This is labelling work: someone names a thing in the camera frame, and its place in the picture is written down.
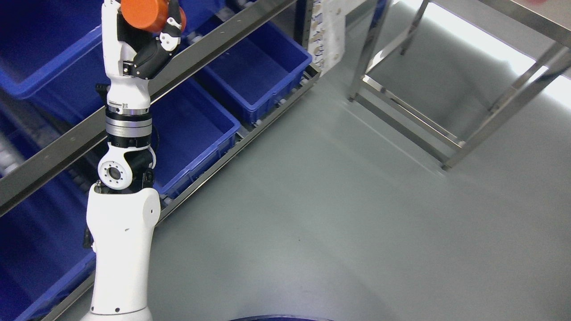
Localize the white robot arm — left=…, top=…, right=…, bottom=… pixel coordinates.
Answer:
left=83, top=110, right=161, bottom=321

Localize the white sign board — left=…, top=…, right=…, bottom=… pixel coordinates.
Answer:
left=307, top=0, right=363, bottom=75

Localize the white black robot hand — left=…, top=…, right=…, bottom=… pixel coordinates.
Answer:
left=101, top=0, right=187, bottom=115

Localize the blue bin lower middle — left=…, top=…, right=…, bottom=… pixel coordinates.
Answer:
left=0, top=172, right=95, bottom=321

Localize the stainless steel desk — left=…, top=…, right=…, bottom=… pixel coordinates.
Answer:
left=349, top=0, right=570, bottom=170

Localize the large blue bin upper right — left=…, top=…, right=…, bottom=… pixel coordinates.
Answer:
left=0, top=0, right=109, bottom=124

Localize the orange cylindrical capacitor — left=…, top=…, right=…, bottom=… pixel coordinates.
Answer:
left=120, top=0, right=171, bottom=33

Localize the blue bin lower right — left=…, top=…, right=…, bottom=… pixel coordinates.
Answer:
left=194, top=22, right=312, bottom=124

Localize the steel shelf rack frame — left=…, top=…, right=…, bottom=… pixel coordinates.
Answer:
left=1, top=0, right=317, bottom=321

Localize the blue bin lower centre-right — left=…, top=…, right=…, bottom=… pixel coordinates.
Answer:
left=150, top=78, right=240, bottom=199

